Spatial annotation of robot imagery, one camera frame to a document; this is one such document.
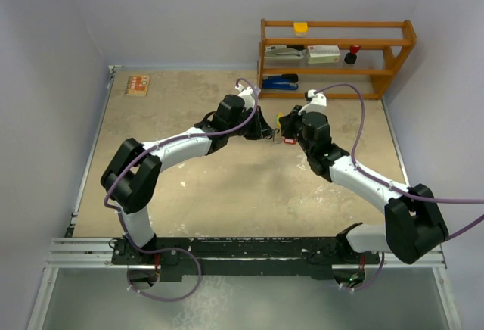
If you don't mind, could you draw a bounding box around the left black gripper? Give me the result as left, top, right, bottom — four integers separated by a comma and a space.
227, 106, 274, 141

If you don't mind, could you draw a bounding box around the black s-shaped carabiner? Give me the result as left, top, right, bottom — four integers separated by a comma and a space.
269, 128, 280, 142

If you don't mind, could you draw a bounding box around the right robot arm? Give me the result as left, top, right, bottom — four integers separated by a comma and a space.
278, 106, 449, 264

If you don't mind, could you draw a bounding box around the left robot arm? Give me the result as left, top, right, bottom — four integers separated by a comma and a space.
101, 95, 274, 263

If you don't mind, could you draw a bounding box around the red tagged key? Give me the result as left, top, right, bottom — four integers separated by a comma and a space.
271, 137, 297, 145

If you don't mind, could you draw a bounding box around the blue black stapler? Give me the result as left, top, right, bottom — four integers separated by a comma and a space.
262, 73, 299, 91

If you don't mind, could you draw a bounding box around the white red box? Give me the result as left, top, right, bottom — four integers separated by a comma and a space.
306, 45, 340, 64

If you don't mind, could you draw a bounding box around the wooden shelf rack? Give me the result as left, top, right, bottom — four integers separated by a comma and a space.
257, 20, 417, 100

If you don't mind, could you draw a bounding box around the white grey stapler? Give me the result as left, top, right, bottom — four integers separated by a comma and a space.
265, 45, 306, 60

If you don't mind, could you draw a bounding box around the red black stamp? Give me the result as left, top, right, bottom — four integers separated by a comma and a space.
344, 45, 361, 65

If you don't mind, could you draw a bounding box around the orange spiral notepad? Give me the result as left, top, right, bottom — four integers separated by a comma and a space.
125, 75, 150, 97

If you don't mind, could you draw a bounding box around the yellow lidded container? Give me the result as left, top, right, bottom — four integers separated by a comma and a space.
293, 21, 309, 36

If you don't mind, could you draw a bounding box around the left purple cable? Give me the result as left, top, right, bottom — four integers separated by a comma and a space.
103, 78, 260, 251

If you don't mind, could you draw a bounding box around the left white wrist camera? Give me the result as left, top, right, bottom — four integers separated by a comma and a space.
235, 84, 260, 109

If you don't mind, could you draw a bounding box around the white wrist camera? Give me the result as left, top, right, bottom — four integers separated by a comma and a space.
300, 89, 327, 114
235, 84, 260, 109

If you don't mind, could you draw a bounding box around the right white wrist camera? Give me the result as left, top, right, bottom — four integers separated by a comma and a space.
300, 89, 327, 114

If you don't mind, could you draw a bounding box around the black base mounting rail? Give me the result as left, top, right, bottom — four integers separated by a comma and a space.
110, 237, 380, 282

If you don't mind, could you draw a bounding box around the aluminium frame rail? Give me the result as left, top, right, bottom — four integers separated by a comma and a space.
43, 237, 118, 269

